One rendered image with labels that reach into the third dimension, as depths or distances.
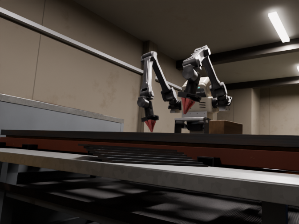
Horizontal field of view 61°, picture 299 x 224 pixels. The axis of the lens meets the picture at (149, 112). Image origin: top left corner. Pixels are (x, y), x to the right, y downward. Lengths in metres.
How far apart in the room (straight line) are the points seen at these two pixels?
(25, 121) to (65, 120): 0.30
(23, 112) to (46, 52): 2.62
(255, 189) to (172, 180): 0.14
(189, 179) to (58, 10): 4.33
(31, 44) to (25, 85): 0.62
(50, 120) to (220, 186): 1.55
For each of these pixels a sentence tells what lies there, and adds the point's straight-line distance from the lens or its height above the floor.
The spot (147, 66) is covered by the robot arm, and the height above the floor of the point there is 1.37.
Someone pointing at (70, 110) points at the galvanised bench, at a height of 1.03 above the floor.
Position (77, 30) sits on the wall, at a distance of 4.77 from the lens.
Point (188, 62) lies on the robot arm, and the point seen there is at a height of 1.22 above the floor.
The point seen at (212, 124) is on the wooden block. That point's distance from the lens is 0.88.
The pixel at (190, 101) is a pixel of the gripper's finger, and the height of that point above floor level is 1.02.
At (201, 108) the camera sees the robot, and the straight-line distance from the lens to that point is 2.05.
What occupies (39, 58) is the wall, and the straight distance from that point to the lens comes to 4.24.
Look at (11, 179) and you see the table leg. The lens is 1.61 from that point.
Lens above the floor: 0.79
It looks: 8 degrees up
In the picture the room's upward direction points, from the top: 4 degrees clockwise
